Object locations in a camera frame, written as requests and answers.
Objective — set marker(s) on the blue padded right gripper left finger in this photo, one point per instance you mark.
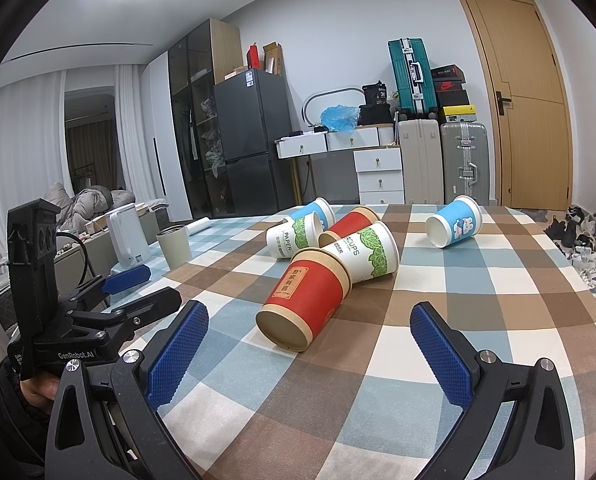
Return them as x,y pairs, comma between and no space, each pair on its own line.
105,422

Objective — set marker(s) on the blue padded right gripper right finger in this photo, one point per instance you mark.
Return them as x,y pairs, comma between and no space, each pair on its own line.
537,442

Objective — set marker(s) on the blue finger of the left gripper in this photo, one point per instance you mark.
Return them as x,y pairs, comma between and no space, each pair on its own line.
125,279

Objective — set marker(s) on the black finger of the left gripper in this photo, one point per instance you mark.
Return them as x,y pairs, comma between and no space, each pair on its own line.
126,320

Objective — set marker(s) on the red paper cup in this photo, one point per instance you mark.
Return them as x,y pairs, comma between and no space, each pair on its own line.
358,218
304,299

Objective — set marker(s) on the white green paper cup rear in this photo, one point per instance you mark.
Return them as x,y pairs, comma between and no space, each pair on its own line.
287,238

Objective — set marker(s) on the white green paper cup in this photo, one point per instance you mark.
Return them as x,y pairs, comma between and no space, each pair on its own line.
287,238
367,254

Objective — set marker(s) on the blue paper cup left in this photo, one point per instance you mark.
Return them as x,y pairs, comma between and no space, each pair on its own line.
321,207

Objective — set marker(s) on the blue paper cup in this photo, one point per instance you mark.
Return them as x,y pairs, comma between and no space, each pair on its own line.
321,207
459,220

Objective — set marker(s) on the blue paper cup right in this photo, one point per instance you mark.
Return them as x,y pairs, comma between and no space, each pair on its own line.
459,220

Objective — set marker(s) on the white green paper cup front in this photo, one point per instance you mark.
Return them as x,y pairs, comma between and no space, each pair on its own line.
367,254

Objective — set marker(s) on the hand holding other gripper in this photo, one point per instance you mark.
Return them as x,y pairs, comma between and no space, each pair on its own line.
40,391

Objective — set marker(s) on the white appliance on side table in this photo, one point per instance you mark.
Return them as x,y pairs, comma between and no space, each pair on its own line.
127,236

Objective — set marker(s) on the beige cylindrical bin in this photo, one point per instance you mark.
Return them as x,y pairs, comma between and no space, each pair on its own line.
173,243

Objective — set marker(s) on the grey jacket on sofa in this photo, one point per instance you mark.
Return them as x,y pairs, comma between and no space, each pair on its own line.
76,211

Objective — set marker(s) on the white curtain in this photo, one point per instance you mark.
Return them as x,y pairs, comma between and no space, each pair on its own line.
33,153

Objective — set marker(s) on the checkered tablecloth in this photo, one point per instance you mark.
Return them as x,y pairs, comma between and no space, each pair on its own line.
362,402

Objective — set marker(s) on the pile of shoes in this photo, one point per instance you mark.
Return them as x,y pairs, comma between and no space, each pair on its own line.
575,236

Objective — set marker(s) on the black refrigerator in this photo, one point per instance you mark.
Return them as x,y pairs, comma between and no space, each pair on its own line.
253,113

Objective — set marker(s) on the dark glass cabinet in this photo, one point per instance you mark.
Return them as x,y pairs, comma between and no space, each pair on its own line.
197,63

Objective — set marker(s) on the red box on fridge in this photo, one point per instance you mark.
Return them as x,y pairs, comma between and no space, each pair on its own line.
253,57

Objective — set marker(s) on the white drawer desk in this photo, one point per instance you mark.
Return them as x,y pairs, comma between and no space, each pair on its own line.
376,155

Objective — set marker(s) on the blue plastic bag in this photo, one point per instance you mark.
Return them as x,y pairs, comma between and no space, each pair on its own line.
340,118

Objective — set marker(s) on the brown cardboard box on fridge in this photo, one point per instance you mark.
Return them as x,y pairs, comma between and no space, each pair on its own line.
273,58

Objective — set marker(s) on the silver suitcase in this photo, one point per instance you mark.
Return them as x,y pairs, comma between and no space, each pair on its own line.
465,161

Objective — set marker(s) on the black bag on desk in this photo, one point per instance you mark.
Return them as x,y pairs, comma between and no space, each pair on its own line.
376,110

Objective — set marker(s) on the beige suitcase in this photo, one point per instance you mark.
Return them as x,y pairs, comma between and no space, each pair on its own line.
420,145

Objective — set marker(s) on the wooden door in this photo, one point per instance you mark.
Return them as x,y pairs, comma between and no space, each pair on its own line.
529,107

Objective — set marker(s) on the stacked shoe boxes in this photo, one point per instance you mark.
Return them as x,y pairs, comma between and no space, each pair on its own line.
449,82

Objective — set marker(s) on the teal suitcase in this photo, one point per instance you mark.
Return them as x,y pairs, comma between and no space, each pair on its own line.
413,78

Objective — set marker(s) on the oval mirror frame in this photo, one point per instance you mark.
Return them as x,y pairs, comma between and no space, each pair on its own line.
314,105

